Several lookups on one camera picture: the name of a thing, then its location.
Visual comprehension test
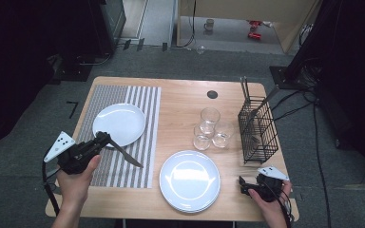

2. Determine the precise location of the left hand-held gripper cable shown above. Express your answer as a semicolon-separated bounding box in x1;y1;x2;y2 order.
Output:
41;158;61;217

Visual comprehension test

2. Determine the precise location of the black hanging cable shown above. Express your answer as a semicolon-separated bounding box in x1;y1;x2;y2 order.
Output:
174;0;198;48

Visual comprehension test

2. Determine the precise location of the black stand base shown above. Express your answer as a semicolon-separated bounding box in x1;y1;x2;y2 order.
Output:
51;53;113;83
269;65;317;91

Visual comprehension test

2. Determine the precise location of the person's left hand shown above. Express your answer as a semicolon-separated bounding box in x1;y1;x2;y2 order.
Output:
56;155;102;210

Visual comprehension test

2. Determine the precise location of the clear drinking glass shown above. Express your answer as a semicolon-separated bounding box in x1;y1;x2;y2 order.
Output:
200;107;221;134
212;123;235;149
193;124;215;151

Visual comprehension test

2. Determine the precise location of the hand-held gripper cable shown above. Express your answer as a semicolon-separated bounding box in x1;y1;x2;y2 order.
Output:
270;184;296;228
41;158;61;217

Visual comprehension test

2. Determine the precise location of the white plate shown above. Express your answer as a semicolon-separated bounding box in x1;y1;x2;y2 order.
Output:
159;149;221;211
92;103;146;148
160;177;221;214

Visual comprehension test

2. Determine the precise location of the silver table knife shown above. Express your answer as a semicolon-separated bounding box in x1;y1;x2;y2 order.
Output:
108;139;144;169

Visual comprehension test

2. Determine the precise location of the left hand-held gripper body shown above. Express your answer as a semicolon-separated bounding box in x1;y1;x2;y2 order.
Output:
43;131;101;175

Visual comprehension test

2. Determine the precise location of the silver cutlery piece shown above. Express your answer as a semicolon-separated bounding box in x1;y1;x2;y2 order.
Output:
249;85;280;126
240;75;248;103
242;75;252;103

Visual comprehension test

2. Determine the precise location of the right hand-held gripper cable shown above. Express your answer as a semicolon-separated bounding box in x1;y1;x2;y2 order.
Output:
270;184;296;228

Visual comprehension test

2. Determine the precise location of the black wire cutlery basket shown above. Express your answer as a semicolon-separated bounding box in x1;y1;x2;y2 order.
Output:
237;95;279;165

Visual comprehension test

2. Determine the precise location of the grey white striped placemat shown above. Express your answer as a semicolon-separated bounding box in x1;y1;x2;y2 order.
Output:
75;85;162;189

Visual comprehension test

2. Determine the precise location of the white cable bundle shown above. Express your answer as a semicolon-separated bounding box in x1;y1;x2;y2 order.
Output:
298;23;314;46

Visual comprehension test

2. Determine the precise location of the grey mug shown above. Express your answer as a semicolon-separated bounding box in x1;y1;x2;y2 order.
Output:
203;18;216;32

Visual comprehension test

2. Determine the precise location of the person's right hand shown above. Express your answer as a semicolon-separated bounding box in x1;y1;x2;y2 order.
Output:
248;180;294;228

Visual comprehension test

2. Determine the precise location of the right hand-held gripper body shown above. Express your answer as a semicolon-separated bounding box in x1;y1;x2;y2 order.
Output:
255;166;290;203

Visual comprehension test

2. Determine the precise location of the black cabinet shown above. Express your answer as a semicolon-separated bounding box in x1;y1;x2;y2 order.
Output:
99;0;127;56

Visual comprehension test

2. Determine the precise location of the black curtain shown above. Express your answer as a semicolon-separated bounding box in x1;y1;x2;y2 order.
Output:
317;0;365;181
0;0;106;153

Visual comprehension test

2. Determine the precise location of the black stand column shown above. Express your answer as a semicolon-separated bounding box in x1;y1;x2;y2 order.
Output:
284;0;343;84

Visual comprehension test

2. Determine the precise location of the black floor cable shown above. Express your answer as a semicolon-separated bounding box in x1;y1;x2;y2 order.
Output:
312;94;332;228
274;103;315;122
271;89;312;112

